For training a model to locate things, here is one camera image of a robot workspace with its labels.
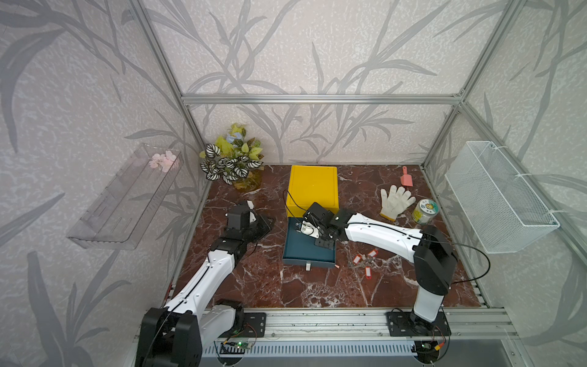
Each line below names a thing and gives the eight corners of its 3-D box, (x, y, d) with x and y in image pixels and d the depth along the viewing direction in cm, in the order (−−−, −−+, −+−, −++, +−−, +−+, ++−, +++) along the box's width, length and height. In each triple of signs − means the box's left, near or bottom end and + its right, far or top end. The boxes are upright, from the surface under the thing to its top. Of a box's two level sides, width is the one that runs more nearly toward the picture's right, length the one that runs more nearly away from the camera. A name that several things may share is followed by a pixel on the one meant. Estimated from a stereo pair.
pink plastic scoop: (402, 186, 115) (404, 182, 112) (396, 169, 122) (398, 166, 120) (412, 186, 115) (414, 182, 112) (406, 169, 122) (407, 166, 120)
